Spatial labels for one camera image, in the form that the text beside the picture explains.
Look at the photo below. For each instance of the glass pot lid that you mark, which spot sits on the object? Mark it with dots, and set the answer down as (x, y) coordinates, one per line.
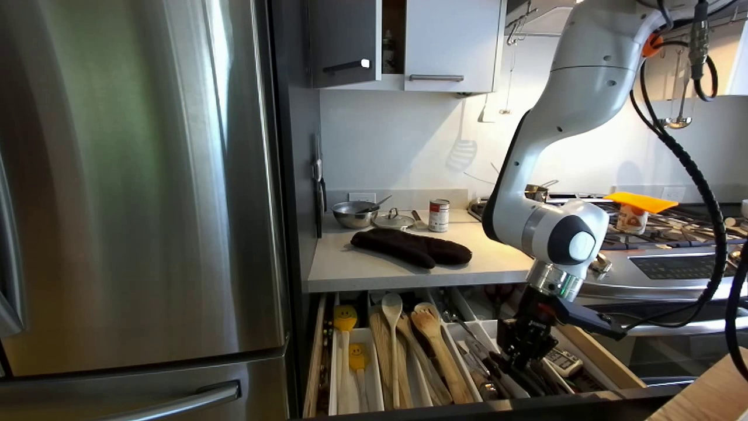
(392, 221)

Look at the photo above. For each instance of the steel range hood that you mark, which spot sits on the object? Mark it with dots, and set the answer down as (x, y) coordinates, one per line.
(540, 12)

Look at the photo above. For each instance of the red and white tin can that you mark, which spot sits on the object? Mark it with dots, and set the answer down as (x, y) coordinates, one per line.
(440, 215)

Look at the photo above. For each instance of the stainless steel gas stove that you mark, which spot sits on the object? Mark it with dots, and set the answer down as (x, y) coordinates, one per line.
(670, 257)

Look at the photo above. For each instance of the white slotted turner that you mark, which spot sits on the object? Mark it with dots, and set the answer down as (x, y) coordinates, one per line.
(461, 153)

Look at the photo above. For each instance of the large wooden spoon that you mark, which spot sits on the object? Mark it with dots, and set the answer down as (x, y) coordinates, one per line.
(440, 352)

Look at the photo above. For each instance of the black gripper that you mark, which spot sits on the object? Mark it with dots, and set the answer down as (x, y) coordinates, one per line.
(531, 319)

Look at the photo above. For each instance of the black oven mitt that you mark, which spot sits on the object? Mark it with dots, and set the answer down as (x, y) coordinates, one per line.
(413, 246)

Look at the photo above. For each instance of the stainless steel refrigerator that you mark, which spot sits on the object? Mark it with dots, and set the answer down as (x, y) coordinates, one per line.
(131, 194)

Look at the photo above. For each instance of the black plastic utensil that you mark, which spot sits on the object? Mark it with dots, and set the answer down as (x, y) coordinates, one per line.
(530, 381)

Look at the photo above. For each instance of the small wooden spoon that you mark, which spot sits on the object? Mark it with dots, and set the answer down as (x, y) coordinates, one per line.
(392, 335)

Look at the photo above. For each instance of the white upper wall cabinet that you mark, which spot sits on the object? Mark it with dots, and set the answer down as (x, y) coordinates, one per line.
(448, 42)

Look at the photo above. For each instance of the white cutlery organizer tray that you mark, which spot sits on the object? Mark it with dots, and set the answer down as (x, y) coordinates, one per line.
(468, 365)

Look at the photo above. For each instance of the open wooden kitchen drawer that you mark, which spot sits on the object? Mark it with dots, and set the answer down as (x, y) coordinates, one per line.
(406, 352)

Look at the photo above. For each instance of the white digital kitchen timer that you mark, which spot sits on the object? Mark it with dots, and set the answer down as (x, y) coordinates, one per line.
(565, 362)

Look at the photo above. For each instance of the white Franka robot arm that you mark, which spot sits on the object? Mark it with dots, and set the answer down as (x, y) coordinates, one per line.
(575, 95)

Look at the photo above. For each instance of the steel bowl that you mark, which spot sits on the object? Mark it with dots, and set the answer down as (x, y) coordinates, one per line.
(353, 214)

